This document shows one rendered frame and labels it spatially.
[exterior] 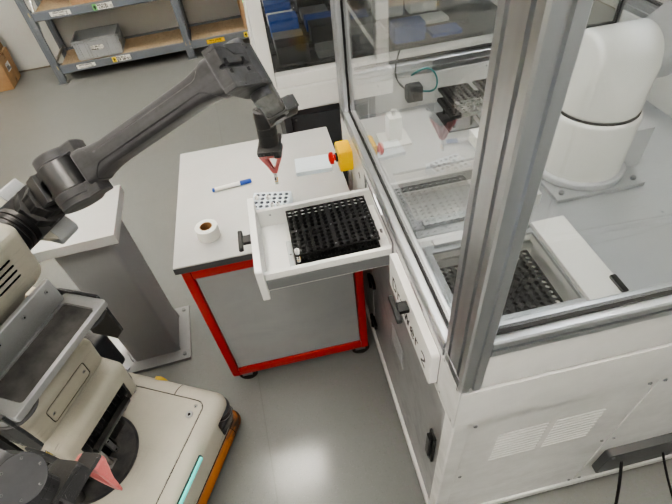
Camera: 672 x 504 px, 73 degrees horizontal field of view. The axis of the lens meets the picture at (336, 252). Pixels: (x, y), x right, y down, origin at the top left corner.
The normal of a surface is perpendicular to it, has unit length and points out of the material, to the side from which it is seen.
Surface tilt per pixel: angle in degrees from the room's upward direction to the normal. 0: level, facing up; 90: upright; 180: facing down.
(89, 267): 90
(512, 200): 90
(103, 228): 0
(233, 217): 0
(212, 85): 57
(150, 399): 0
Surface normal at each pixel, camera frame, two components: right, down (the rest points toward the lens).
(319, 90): 0.20, 0.69
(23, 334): 0.96, 0.13
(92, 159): -0.14, 0.24
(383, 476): -0.10, -0.69
